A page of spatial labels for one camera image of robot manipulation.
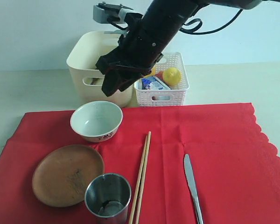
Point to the yellow lemon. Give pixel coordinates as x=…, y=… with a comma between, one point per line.
x=171, y=76

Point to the blue white milk carton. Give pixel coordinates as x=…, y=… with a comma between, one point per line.
x=153, y=83

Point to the left wooden chopstick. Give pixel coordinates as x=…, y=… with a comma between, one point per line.
x=137, y=187

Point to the brown wooden plate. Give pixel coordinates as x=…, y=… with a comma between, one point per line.
x=61, y=178

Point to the white perforated plastic basket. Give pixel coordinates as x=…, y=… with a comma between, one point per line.
x=175, y=95

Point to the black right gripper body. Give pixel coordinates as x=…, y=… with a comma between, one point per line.
x=141, y=47

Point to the steel cup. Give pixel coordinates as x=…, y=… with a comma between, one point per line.
x=107, y=197

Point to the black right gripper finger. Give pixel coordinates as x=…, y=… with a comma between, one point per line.
x=128, y=78
x=111, y=83

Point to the yellow cheese wedge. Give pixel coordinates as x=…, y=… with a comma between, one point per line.
x=153, y=72

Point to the cream plastic bin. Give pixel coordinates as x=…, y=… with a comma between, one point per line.
x=82, y=66

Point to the wooden chopstick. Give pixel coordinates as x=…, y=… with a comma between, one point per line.
x=143, y=175
x=137, y=187

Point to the right wooden chopstick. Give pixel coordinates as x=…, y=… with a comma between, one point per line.
x=143, y=175

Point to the red sausage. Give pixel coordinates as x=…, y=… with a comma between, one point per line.
x=159, y=75

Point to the steel table knife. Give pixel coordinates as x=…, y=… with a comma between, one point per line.
x=192, y=187

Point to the dark wooden spoon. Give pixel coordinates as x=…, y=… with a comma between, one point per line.
x=94, y=81

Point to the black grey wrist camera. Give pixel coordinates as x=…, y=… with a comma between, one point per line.
x=102, y=12

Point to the red table cloth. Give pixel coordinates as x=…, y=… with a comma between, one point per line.
x=236, y=168

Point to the white ceramic bowl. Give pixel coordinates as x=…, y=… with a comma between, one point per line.
x=96, y=121

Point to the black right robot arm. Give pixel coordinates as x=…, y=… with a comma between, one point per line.
x=183, y=10

